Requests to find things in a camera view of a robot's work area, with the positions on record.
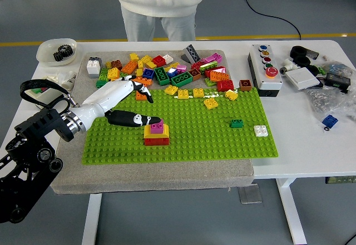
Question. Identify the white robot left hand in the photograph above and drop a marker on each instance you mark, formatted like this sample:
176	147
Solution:
108	95

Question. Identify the yellow curved brick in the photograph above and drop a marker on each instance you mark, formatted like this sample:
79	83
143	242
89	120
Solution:
147	133

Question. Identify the magenta square brick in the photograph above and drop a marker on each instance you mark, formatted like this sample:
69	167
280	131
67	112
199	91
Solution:
157	127

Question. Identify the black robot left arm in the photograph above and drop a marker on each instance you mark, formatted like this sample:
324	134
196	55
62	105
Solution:
41	122

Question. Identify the yellow square brick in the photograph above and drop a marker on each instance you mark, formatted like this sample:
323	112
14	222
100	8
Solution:
210	103
151	65
183	94
146	59
231	95
115	80
134	57
198	92
113	73
171	89

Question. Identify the green square brick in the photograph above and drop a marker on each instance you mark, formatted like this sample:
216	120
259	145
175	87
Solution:
210	81
124	75

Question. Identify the white and grey brick stack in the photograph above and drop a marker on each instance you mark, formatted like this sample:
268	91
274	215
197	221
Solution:
93	67

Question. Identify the brown square brick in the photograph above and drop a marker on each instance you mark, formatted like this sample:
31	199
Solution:
245	85
116	64

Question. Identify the yellow narrow brick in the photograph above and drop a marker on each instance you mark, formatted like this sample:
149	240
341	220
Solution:
139	72
140	64

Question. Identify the orange flat long brick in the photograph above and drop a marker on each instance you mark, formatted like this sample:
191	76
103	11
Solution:
144	81

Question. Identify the blue square brick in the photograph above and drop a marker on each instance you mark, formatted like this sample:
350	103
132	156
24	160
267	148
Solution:
172	72
330	120
148	74

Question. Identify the green long upturned brick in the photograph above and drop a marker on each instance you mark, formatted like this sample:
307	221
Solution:
181	79
162	75

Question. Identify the red square brick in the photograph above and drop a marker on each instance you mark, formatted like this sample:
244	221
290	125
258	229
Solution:
159	60
196	66

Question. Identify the yellow flat brick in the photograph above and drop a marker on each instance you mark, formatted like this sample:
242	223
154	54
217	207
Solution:
167	69

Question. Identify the red stepped brick stack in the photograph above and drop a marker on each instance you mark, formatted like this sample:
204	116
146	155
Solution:
156	142

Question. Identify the white square brick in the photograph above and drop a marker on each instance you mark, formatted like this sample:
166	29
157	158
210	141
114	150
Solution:
168	59
261	131

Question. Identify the pink square brick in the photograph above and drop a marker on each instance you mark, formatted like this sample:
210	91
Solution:
182	68

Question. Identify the brown upturned brick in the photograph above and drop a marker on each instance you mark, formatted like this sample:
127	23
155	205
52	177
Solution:
194	74

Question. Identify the grey long brick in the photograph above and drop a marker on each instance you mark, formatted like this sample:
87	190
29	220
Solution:
192	52

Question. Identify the lime green long brick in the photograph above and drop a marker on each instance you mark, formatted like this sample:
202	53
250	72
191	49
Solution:
208	66

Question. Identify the pink long brick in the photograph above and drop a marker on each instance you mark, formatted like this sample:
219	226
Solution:
214	58

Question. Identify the red glossy sloped brick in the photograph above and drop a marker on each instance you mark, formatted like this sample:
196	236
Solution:
218	69

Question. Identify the red rounded brick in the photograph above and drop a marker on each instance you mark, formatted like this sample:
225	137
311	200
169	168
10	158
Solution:
224	85

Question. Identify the small dark green brick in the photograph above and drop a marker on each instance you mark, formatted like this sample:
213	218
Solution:
236	123

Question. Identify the black metal gear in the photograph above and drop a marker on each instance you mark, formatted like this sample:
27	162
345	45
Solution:
59	56
67	50

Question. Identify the white plastic bowl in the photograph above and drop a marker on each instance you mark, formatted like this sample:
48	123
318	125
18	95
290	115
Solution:
46	52

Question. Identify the grey-brown mat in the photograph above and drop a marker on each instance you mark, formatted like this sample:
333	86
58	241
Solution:
153	175

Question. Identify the green studded baseplate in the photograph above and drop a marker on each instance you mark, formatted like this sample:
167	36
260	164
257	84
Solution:
200	142

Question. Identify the white table leg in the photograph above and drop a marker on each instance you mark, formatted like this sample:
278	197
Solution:
91	220
292	214

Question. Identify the white push-button control box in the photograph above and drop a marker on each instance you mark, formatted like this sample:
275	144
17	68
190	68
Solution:
271	81

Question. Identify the grey floor plate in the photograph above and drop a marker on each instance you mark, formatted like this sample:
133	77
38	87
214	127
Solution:
250	195

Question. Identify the white pipe fitting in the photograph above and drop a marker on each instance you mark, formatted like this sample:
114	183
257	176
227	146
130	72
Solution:
289	65

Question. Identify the black clamp with metal plate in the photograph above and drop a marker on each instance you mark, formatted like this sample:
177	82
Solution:
299	51

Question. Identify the green plastic clip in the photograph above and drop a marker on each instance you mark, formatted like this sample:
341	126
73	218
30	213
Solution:
322	69

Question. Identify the clear bag of screws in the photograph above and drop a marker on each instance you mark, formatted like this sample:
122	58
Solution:
328	100

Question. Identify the black power adapter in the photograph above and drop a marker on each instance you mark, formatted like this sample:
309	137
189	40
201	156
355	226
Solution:
337	80

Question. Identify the clear bag of blue parts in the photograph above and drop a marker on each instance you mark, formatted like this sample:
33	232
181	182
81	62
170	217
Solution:
338	67

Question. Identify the table height control panel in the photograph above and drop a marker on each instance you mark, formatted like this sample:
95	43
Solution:
340	180

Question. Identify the white switch box green red buttons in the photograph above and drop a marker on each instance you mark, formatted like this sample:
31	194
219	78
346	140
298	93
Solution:
39	90

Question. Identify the white wall switch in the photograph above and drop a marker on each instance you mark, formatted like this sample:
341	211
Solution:
302	79

